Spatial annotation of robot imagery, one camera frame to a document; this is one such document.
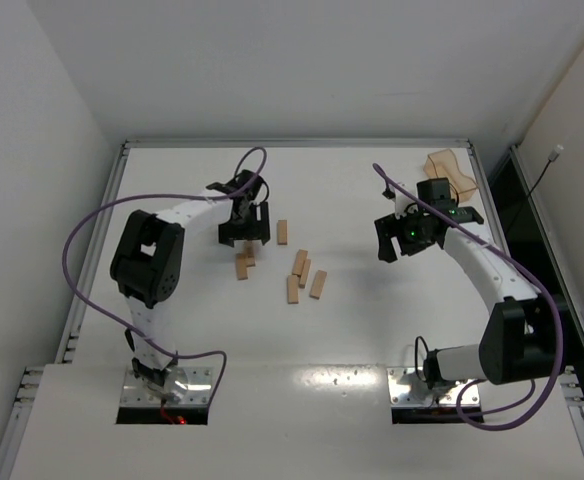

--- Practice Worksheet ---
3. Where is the engraved wood block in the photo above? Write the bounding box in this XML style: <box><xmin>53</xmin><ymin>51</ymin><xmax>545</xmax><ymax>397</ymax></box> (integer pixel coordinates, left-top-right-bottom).
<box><xmin>243</xmin><ymin>242</ymin><xmax>256</xmax><ymax>268</ymax></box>

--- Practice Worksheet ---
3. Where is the plain wood block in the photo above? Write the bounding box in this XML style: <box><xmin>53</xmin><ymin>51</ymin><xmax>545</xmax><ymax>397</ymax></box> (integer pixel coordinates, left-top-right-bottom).
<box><xmin>235</xmin><ymin>253</ymin><xmax>248</xmax><ymax>281</ymax></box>

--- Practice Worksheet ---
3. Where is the translucent orange plastic container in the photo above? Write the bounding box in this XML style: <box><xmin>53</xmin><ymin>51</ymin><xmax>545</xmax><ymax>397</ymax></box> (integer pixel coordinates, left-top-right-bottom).
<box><xmin>423</xmin><ymin>149</ymin><xmax>478</xmax><ymax>203</ymax></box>

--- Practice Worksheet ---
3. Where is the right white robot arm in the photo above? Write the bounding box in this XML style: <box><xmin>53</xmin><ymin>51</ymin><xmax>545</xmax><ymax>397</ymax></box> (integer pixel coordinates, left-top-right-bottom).
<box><xmin>374</xmin><ymin>178</ymin><xmax>565</xmax><ymax>388</ymax></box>

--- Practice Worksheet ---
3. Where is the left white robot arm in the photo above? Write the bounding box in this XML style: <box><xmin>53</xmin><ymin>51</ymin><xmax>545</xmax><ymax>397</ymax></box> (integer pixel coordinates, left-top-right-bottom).
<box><xmin>110</xmin><ymin>170</ymin><xmax>271</xmax><ymax>388</ymax></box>

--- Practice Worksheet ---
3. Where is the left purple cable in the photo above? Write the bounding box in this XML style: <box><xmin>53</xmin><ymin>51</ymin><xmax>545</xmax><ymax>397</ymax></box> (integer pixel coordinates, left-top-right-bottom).
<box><xmin>61</xmin><ymin>146</ymin><xmax>268</xmax><ymax>406</ymax></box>

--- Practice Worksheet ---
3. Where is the purple cable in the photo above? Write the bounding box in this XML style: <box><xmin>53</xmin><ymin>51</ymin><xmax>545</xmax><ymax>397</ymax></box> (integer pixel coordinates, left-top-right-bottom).
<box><xmin>371</xmin><ymin>162</ymin><xmax>566</xmax><ymax>431</ymax></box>
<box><xmin>61</xmin><ymin>146</ymin><xmax>268</xmax><ymax>406</ymax></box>

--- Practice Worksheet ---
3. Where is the black cable white plug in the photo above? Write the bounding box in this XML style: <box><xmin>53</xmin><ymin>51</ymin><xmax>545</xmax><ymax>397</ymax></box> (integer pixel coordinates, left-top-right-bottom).
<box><xmin>514</xmin><ymin>144</ymin><xmax>564</xmax><ymax>220</ymax></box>

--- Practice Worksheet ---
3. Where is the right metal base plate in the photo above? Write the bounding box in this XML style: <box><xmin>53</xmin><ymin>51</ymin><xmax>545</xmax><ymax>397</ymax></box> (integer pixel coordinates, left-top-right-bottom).
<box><xmin>386</xmin><ymin>367</ymin><xmax>481</xmax><ymax>409</ymax></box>

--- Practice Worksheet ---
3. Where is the metal base plate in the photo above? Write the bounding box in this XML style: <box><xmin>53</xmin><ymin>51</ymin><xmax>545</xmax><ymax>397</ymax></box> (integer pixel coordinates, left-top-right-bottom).
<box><xmin>119</xmin><ymin>367</ymin><xmax>213</xmax><ymax>408</ymax></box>
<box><xmin>386</xmin><ymin>367</ymin><xmax>481</xmax><ymax>409</ymax></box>

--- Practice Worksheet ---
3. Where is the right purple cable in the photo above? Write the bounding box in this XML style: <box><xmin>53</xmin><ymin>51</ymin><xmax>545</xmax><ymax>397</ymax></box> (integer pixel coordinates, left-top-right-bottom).
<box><xmin>371</xmin><ymin>162</ymin><xmax>566</xmax><ymax>431</ymax></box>

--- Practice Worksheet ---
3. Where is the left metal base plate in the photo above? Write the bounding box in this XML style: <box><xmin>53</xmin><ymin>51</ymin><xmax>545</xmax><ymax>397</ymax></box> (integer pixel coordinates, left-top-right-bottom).
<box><xmin>119</xmin><ymin>367</ymin><xmax>213</xmax><ymax>408</ymax></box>

